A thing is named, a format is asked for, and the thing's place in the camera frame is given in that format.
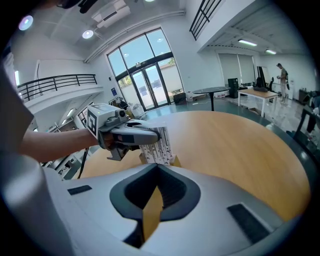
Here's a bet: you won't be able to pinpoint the wooden desk with white legs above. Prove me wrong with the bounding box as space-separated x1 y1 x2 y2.
237 88 280 118

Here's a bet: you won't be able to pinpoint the black box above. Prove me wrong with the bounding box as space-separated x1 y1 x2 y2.
173 92 187 106

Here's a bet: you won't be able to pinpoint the tall glass window wall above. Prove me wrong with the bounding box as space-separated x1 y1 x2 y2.
106 27 185 111

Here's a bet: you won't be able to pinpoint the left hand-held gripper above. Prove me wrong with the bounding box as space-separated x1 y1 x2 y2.
86 102 161 161

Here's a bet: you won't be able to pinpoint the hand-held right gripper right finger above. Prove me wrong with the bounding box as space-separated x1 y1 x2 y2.
144 163 285 256

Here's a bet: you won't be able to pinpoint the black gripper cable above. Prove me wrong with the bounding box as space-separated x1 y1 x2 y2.
76 146 90 180

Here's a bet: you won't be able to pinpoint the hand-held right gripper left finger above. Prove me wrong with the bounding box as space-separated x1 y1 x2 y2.
49 163 159 256

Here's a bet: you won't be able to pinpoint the black metal frame rack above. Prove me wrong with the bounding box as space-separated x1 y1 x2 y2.
292 104 320 156

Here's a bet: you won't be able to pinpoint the person's left forearm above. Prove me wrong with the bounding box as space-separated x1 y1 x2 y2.
18 126 100 164

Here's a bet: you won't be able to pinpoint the black head-worn camera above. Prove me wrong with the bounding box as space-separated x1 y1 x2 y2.
56 0 99 15

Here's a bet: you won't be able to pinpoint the white roller blinds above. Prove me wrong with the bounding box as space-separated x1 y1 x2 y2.
217 52 258 88

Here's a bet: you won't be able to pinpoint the clothes rack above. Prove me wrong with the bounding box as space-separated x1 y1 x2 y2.
108 96 129 111

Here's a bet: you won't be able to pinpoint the white ceiling pipes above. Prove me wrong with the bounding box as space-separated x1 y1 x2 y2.
83 9 187 64

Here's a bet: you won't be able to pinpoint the black metal railing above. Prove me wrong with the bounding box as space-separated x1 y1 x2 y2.
189 0 223 41
16 73 98 102

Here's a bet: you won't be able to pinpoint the black marble round table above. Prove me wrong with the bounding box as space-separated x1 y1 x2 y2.
192 86 231 112

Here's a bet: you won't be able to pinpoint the white ceiling air conditioner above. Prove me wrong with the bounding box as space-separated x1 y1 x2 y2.
90 0 131 29

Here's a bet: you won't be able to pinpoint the round wooden table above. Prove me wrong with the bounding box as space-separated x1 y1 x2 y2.
72 111 312 222

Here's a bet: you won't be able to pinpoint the person's left hand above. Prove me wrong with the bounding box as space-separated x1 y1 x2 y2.
101 130 116 151

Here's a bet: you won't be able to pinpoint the tall black cabinet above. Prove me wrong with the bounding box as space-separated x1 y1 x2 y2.
227 77 240 99

